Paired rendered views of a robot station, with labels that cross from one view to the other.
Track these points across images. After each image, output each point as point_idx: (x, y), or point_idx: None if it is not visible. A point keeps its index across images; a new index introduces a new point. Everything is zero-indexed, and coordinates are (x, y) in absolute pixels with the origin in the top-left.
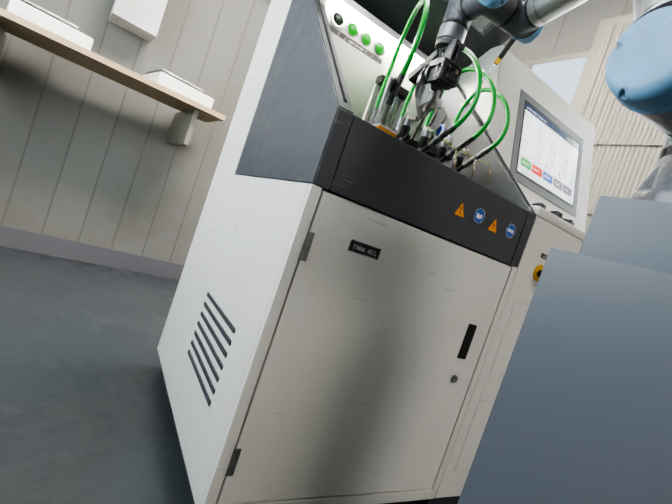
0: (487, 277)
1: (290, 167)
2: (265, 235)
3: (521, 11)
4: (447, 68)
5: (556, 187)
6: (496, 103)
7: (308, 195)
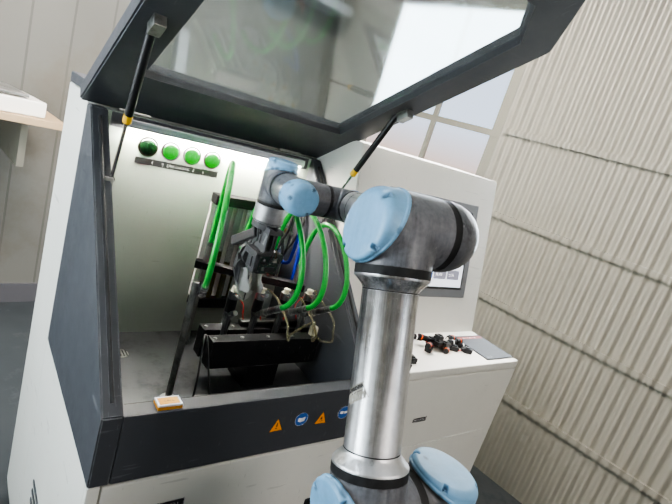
0: (321, 457)
1: (76, 431)
2: (63, 489)
3: (336, 209)
4: (261, 263)
5: (438, 278)
6: (327, 279)
7: (84, 499)
